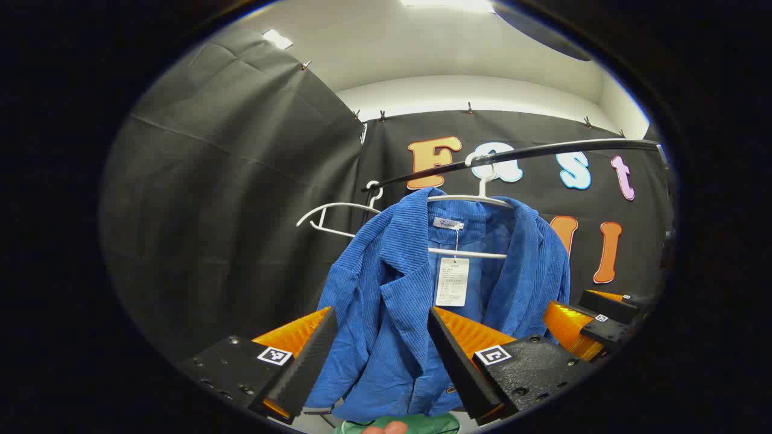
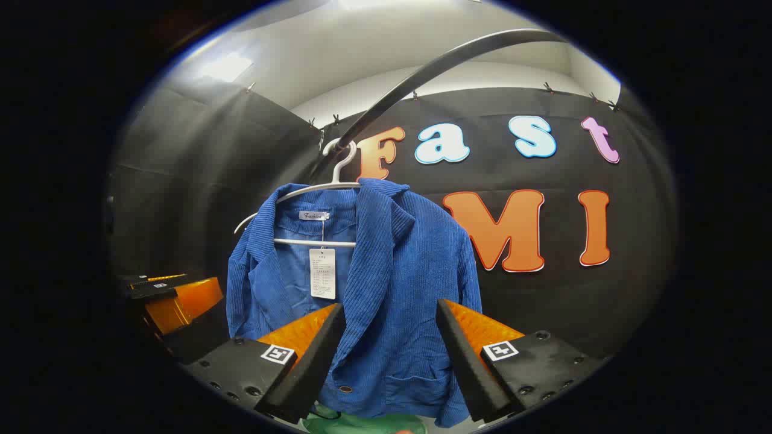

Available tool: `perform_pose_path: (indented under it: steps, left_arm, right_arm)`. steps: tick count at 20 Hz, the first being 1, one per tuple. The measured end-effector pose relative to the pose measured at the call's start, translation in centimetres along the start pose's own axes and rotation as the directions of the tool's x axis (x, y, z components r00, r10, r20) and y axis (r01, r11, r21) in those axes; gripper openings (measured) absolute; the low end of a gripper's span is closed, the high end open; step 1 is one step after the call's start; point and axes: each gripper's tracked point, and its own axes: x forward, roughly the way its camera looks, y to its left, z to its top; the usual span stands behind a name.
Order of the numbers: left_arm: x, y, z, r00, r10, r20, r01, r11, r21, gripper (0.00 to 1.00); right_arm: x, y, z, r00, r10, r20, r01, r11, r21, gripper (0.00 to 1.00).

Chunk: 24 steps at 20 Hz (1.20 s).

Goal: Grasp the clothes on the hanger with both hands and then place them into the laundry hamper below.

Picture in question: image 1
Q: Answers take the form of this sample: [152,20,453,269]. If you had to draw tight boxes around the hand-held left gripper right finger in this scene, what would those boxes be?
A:
[427,306,596,426]

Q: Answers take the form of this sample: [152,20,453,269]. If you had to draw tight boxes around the white paper hang tag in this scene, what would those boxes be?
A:
[435,257,470,307]

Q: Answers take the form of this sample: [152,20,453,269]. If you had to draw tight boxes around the row of cloth clips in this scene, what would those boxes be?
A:
[300,59,628,138]

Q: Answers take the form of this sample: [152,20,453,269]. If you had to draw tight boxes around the black backdrop cloth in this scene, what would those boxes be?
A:
[100,24,369,368]
[356,110,673,314]

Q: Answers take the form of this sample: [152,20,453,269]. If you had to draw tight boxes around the small ceiling light panel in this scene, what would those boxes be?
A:
[262,29,294,50]

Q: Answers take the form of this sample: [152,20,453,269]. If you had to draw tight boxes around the dark round ceiling disc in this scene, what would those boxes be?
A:
[492,0,595,62]

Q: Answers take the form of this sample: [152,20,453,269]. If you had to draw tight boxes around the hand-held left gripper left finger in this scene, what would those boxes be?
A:
[180,306,339,425]

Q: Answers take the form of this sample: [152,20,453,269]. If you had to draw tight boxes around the green laundry hamper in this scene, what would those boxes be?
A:
[335,413,462,434]

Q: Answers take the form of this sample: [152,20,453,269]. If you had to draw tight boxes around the white plastic clothes hanger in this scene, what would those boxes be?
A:
[426,151,514,260]
[296,180,384,239]

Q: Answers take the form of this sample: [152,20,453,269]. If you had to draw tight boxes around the blue corduroy jacket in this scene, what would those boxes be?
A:
[303,187,572,423]

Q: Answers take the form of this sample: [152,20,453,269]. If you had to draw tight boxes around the long ceiling light panel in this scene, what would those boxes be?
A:
[401,0,495,13]

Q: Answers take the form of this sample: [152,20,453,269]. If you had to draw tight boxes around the black clothes rack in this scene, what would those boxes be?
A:
[361,137,670,192]

